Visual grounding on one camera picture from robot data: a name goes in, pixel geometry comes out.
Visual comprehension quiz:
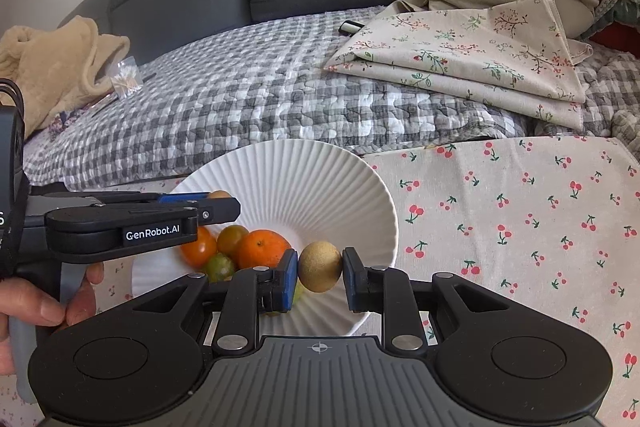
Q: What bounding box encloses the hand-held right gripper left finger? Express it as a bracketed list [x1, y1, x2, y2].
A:
[114, 249, 299, 356]

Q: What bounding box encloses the small dark floral cloth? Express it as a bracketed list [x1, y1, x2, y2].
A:
[47, 109, 83, 132]

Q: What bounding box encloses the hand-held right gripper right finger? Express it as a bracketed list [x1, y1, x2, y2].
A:
[342, 247, 526, 353]

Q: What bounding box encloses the green jujube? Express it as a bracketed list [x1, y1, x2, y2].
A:
[202, 253, 236, 284]

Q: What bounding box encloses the mandarin orange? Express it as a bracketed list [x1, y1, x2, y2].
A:
[236, 230, 293, 271]

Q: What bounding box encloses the white ribbed plate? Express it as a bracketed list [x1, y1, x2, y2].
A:
[131, 140, 399, 338]

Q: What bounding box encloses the beige checked knitted blanket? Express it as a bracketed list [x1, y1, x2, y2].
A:
[611, 108, 640, 142]

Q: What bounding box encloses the person's left hand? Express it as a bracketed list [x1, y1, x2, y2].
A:
[0, 262, 106, 376]

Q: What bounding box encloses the grey checked quilt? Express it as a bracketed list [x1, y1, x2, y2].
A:
[22, 7, 640, 192]

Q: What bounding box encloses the beige fleece blanket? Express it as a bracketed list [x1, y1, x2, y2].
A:
[0, 14, 132, 140]

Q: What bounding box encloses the clear cotton swab box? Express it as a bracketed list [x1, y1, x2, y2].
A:
[106, 56, 143, 98]

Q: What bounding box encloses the large brown longan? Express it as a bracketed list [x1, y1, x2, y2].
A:
[298, 240, 344, 294]

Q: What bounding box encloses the thin dark stick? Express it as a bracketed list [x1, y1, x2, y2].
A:
[85, 94, 121, 112]

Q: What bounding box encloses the brownish green tomato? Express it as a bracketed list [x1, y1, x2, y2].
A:
[216, 225, 250, 254]

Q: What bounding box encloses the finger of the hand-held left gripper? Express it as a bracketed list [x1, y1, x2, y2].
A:
[30, 191, 211, 210]
[45, 198, 241, 264]

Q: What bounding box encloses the cherry print tablecloth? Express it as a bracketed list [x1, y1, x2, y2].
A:
[0, 134, 640, 427]

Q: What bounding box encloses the red cushion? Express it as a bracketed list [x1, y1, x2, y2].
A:
[590, 23, 640, 58]

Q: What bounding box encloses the orange tomato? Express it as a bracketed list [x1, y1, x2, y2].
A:
[180, 226, 218, 267]

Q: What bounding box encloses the folded floral cloth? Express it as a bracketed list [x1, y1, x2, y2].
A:
[322, 0, 591, 132]

